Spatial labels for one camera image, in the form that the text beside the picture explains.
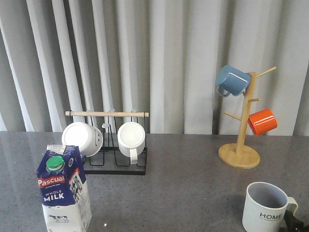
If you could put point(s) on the wooden mug tree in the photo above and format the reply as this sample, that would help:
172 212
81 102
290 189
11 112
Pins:
238 154

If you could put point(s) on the orange enamel mug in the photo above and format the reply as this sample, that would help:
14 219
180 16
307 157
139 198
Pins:
262 121

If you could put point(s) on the grey pleated curtain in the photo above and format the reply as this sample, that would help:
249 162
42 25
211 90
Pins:
158 56

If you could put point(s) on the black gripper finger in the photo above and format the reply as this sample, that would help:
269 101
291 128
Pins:
293 224

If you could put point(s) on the blue white milk carton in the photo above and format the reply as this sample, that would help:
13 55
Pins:
63 187

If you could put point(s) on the white smiley face mug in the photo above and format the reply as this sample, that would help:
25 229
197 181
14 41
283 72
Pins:
89 139

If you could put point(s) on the white HOME mug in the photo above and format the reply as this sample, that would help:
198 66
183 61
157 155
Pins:
265 206

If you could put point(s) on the black wire mug rack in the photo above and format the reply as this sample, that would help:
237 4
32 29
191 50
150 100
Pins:
109 159

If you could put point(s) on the white ribbed mug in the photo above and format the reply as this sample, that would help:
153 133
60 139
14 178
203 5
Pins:
131 140

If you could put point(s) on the blue enamel mug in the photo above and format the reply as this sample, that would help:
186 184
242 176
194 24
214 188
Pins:
231 81

